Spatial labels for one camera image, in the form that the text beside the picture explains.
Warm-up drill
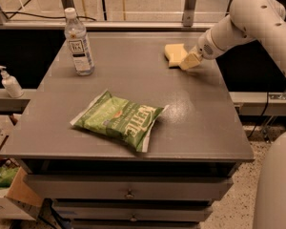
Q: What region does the clear plastic water bottle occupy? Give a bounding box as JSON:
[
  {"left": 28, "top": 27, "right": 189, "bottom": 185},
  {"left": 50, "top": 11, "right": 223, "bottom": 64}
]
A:
[{"left": 64, "top": 8, "right": 94, "bottom": 75}]

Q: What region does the black cable on floor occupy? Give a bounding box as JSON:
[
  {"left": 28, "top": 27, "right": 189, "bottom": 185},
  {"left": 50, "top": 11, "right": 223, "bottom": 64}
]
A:
[{"left": 3, "top": 10, "right": 98, "bottom": 22}]

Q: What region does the metal railing frame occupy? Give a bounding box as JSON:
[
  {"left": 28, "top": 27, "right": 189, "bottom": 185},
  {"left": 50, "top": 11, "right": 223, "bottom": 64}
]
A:
[{"left": 0, "top": 0, "right": 286, "bottom": 33}]

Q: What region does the top grey drawer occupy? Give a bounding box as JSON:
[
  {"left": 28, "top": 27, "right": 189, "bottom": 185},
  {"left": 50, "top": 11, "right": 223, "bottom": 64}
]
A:
[{"left": 24, "top": 175, "right": 233, "bottom": 200}]

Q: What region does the cardboard box with items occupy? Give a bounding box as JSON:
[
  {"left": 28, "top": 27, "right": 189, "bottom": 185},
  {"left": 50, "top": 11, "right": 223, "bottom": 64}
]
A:
[{"left": 0, "top": 115, "right": 43, "bottom": 220}]

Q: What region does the grey drawer cabinet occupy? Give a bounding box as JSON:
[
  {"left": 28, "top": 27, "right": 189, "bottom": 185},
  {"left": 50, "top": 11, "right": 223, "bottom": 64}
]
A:
[{"left": 1, "top": 32, "right": 254, "bottom": 229}]

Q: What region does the middle grey drawer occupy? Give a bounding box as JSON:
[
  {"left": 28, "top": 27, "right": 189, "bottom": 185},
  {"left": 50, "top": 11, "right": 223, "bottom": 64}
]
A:
[{"left": 53, "top": 202, "right": 213, "bottom": 222}]

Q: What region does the yellow sponge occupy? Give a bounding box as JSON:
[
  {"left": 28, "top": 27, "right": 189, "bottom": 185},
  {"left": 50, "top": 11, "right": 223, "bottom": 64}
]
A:
[{"left": 164, "top": 44, "right": 188, "bottom": 68}]

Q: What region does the green chip bag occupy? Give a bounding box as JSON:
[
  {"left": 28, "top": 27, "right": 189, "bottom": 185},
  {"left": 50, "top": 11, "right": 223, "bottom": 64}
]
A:
[{"left": 71, "top": 91, "right": 168, "bottom": 153}]

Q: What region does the white pump dispenser bottle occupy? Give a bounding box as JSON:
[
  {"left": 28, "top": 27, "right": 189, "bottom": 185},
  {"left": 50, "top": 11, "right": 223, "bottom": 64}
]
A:
[{"left": 0, "top": 66, "right": 24, "bottom": 98}]

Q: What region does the grey drawer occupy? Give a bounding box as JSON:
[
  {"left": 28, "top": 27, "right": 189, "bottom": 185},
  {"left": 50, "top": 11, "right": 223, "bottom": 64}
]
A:
[
  {"left": 53, "top": 202, "right": 213, "bottom": 222},
  {"left": 24, "top": 175, "right": 233, "bottom": 200}
]

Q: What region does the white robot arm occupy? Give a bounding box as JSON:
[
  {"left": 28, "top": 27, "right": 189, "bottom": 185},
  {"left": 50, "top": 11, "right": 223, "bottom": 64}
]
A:
[{"left": 179, "top": 0, "right": 286, "bottom": 229}]

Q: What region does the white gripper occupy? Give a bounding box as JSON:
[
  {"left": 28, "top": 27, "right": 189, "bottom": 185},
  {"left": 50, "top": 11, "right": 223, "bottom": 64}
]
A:
[{"left": 179, "top": 30, "right": 224, "bottom": 71}]

